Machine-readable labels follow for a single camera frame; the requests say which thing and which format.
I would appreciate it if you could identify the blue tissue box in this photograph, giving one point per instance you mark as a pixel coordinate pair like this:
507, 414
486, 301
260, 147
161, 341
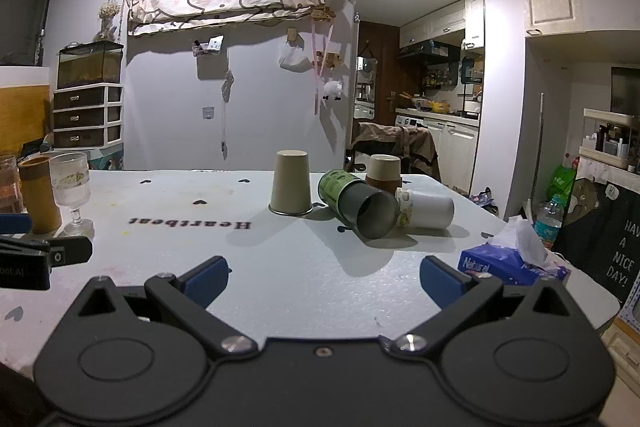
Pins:
495, 267

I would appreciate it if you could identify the yellow cooking pot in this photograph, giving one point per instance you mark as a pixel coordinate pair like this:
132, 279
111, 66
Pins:
440, 108

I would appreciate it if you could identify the clear glass goblet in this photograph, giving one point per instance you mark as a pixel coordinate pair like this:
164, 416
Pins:
71, 187

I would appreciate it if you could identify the black range hood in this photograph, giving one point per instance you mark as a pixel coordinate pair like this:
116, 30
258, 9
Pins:
430, 50

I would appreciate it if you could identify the dried flower vase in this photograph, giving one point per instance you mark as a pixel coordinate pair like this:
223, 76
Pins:
107, 22

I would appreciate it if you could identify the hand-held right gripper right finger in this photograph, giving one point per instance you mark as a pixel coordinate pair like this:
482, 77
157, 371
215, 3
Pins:
440, 281

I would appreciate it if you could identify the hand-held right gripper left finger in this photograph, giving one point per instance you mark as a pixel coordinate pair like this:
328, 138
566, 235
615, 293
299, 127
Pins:
207, 281

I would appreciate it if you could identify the green plastic bag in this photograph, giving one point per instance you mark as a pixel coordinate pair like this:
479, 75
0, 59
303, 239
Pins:
562, 184

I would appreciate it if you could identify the white plush toy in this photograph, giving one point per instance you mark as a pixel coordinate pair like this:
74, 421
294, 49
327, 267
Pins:
332, 89

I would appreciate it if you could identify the glass fish tank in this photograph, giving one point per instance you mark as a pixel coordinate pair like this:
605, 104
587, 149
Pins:
90, 66

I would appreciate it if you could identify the chair with brown jacket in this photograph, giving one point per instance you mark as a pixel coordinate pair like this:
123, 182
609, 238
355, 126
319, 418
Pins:
395, 144

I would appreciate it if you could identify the white plastic bag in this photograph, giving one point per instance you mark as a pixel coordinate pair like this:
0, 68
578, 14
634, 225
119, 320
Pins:
295, 58

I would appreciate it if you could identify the white kitchen upper cabinets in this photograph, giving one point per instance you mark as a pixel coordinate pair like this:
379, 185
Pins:
445, 24

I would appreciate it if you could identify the white drawer unit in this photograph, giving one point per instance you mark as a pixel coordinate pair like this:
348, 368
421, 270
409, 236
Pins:
87, 116

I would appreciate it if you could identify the wooden board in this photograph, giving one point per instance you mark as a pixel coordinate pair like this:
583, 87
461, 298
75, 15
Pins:
22, 112

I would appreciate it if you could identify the white storage rack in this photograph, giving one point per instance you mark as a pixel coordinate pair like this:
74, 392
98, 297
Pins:
607, 142

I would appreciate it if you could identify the wall mounted holder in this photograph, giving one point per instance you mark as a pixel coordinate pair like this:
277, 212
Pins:
207, 46

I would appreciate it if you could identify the beige paper cup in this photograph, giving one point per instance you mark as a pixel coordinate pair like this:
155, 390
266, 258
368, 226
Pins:
290, 182

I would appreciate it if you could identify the plastic water bottle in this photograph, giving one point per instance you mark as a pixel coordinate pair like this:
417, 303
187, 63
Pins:
548, 223

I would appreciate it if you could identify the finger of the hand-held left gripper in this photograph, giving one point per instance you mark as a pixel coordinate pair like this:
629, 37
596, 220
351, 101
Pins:
14, 223
65, 253

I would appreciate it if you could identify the black chalkboard cloth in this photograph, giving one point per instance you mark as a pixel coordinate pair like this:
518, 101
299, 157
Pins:
605, 232

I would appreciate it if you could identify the green paper cup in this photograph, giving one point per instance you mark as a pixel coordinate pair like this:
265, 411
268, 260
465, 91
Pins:
357, 204

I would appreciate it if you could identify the white kitchen base cabinets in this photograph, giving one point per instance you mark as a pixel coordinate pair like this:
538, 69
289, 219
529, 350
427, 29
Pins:
452, 147

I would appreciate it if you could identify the white printed paper cup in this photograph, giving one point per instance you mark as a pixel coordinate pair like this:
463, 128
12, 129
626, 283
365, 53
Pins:
430, 211

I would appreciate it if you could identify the glass jar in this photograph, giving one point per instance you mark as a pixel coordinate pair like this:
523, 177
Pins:
7, 187

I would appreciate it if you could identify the white mop pole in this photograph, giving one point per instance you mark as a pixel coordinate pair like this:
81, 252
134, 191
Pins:
541, 147

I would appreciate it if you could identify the brown bamboo cup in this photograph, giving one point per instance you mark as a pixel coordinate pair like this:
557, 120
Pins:
39, 197

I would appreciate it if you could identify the brown sleeved paper cup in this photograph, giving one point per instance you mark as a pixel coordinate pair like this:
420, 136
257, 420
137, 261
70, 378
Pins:
384, 173

